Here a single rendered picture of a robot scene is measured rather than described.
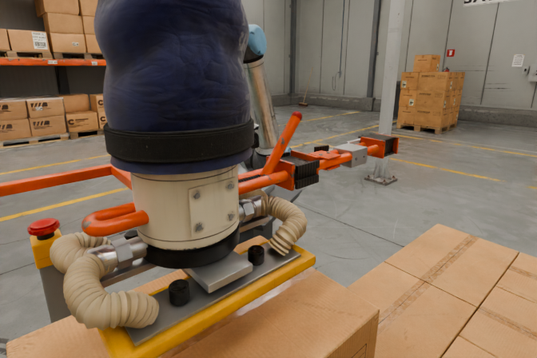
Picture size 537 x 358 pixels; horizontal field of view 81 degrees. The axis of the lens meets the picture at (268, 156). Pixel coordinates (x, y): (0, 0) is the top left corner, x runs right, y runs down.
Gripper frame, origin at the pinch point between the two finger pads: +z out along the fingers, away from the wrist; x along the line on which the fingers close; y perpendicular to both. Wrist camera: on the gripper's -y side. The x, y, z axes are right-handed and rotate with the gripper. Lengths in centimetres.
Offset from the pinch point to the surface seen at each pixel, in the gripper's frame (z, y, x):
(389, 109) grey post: -139, -320, -36
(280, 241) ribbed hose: 24.3, 16.1, -7.2
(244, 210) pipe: 15.2, 16.8, -4.4
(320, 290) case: 22.3, 1.6, -26.7
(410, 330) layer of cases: 25, -46, -68
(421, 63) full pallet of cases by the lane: -303, -755, 12
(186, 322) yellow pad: 27.2, 35.5, -9.9
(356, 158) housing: 16.7, -17.3, -0.8
